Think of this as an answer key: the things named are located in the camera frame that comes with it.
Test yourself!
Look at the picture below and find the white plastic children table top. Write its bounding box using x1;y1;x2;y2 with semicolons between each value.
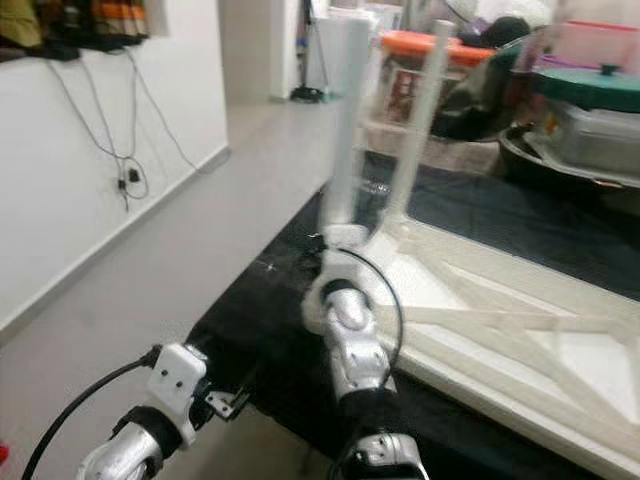
300;215;640;478

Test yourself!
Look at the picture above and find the black tablecloth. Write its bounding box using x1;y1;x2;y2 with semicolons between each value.
185;150;640;480

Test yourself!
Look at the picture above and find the beige patterned bench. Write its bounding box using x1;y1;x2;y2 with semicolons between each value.
360;118;513;178

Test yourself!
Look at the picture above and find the white household appliance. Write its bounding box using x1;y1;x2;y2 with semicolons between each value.
302;8;339;96

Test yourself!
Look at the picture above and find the grey clear plastic container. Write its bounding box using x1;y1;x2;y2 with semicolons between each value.
540;100;640;178

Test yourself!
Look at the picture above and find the black router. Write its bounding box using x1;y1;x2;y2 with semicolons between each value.
48;40;86;61

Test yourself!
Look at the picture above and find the dark green round lid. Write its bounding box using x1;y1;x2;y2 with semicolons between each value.
535;63;640;113

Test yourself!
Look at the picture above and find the pink plastic storage box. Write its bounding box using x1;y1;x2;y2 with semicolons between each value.
560;20;640;71

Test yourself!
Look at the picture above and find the olive green garment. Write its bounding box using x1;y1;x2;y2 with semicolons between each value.
0;0;47;49

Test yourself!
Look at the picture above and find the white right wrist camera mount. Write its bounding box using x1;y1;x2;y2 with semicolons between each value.
302;225;373;331

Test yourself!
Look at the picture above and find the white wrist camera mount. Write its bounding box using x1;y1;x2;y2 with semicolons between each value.
302;225;373;331
145;343;211;441

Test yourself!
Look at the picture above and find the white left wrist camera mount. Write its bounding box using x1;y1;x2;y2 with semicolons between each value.
145;343;211;441

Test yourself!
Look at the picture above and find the long black wall cable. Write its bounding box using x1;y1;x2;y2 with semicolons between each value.
125;45;231;173

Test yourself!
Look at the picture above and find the black adapter cable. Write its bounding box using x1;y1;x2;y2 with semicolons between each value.
50;55;151;211

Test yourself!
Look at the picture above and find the black wire basket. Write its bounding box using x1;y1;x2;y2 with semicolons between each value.
93;0;153;51

